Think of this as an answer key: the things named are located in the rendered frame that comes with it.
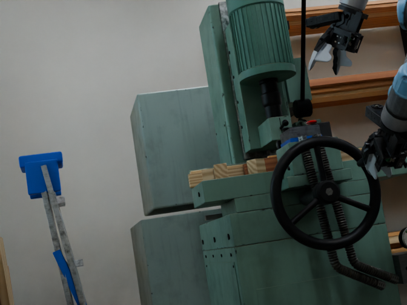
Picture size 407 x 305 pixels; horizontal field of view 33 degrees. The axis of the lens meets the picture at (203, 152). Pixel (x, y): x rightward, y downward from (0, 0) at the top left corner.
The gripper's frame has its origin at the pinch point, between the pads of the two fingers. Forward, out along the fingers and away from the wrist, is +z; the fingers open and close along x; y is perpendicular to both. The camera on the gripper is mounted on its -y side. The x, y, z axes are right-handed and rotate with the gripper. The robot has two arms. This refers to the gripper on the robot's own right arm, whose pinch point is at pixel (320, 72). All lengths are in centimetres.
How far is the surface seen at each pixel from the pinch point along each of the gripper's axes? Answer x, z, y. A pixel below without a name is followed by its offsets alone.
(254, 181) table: -22.3, 31.6, 5.9
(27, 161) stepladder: -23, 69, -91
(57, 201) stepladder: -16, 80, -77
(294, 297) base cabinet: -18, 56, 28
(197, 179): -22.5, 40.0, -13.2
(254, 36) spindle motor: -9.2, -3.3, -20.4
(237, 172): -13.0, 35.0, -7.0
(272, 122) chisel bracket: -6.5, 18.4, -5.7
